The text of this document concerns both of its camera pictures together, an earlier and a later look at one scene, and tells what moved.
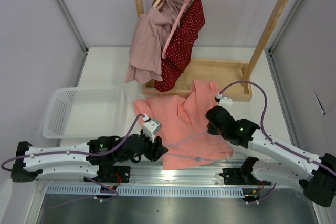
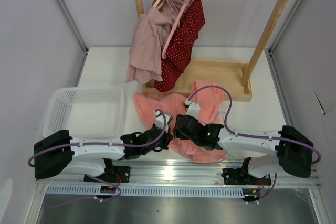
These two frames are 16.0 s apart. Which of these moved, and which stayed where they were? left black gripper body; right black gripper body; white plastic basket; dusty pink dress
Moved: left black gripper body; right black gripper body
Stayed: white plastic basket; dusty pink dress
